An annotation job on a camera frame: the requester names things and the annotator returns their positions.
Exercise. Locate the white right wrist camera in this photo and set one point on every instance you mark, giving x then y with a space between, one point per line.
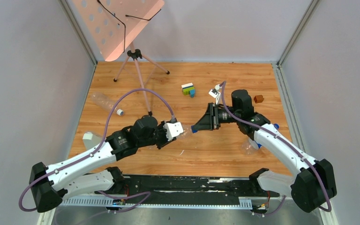
215 93

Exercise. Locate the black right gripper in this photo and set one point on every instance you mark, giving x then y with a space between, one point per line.
210 121

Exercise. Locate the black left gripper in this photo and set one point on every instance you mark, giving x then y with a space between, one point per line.
161 138

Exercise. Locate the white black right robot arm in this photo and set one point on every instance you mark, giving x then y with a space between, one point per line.
312 182

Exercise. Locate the coloured toy brick stack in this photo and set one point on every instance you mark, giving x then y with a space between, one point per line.
188 89

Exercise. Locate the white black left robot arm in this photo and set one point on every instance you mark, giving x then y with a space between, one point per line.
54 183

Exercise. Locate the brown small block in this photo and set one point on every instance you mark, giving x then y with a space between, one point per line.
258 99

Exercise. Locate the clear bottle white cap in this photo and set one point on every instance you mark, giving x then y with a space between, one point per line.
104 102

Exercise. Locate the pink music stand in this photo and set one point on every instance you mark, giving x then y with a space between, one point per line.
114 25

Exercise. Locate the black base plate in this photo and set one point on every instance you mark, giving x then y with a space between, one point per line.
190 190

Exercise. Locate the white carton with cap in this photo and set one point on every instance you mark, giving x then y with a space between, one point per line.
91 140

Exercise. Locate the clear bottle blue cap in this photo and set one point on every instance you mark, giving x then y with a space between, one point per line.
267 136

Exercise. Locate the clear Pepsi bottle blue label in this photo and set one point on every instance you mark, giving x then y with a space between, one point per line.
187 132

